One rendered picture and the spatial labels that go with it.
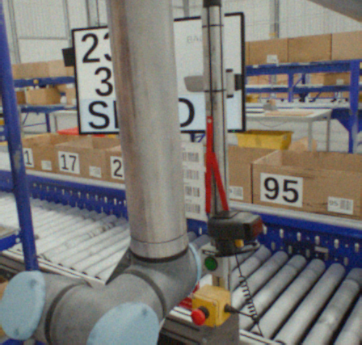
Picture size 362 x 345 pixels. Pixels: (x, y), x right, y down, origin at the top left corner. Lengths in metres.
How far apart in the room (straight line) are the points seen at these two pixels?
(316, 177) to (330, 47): 4.74
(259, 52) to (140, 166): 6.07
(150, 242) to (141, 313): 0.10
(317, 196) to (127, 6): 1.19
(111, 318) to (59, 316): 0.08
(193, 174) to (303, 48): 5.37
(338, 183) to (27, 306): 1.18
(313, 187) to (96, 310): 1.15
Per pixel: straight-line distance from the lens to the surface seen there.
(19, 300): 0.64
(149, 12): 0.54
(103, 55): 1.23
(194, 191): 1.07
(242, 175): 1.69
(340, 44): 6.20
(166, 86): 0.55
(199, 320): 1.08
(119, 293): 0.59
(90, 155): 2.20
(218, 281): 1.15
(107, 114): 1.22
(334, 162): 1.86
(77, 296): 0.60
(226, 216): 0.99
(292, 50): 6.40
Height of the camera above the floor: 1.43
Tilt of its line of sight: 12 degrees down
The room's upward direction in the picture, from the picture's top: 4 degrees counter-clockwise
